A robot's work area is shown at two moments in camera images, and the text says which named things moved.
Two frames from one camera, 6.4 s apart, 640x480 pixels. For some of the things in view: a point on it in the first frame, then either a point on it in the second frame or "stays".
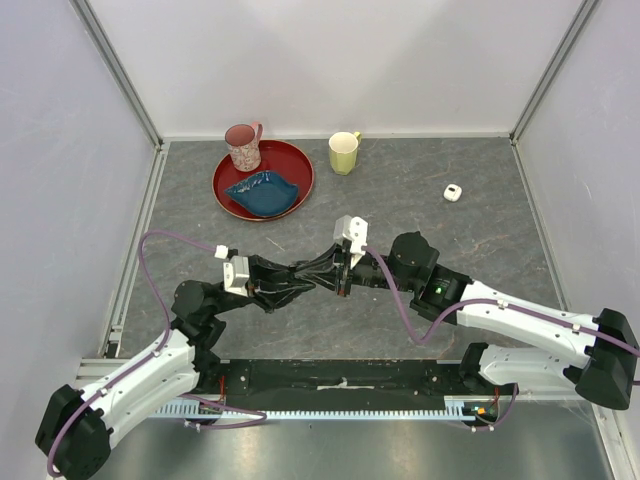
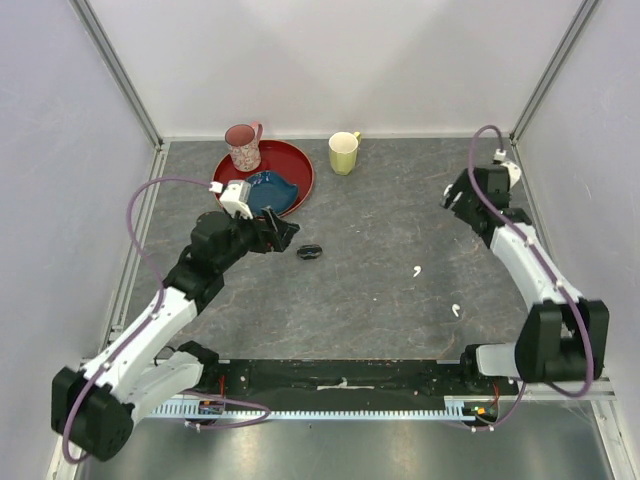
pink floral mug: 243,141 stays
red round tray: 281,158 stays
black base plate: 333,385 stays
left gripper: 267,283 -> 273,233
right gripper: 337,257 -> 464,184
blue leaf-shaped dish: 264,194 stays
